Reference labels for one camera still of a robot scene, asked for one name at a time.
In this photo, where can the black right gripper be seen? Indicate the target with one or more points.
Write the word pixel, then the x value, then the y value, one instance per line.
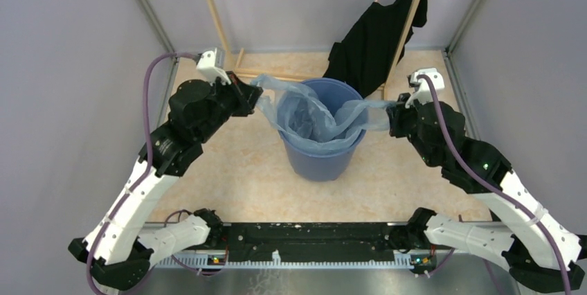
pixel 396 112

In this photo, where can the blue plastic trash bin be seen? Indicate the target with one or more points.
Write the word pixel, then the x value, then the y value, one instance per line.
pixel 330 166

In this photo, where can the light blue plastic trash bag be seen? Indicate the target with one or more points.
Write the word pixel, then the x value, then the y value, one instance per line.
pixel 295 110

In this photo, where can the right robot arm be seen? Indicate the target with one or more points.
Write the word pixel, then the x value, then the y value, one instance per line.
pixel 534 249

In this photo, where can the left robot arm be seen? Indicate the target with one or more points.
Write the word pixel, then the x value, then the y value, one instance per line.
pixel 116 253

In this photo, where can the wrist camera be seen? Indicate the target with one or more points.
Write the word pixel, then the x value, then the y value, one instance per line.
pixel 211 66
pixel 424 81

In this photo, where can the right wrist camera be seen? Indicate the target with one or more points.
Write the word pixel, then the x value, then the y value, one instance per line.
pixel 424 81

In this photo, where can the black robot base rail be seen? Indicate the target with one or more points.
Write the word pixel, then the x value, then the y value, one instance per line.
pixel 347 244

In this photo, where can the black t-shirt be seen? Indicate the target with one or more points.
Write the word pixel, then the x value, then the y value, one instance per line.
pixel 363 58

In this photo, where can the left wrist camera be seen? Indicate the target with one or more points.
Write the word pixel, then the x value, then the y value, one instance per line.
pixel 211 66

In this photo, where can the wooden clothes rack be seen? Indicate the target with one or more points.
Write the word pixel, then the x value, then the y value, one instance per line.
pixel 234 63

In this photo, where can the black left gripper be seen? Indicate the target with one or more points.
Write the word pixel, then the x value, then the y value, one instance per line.
pixel 246 95

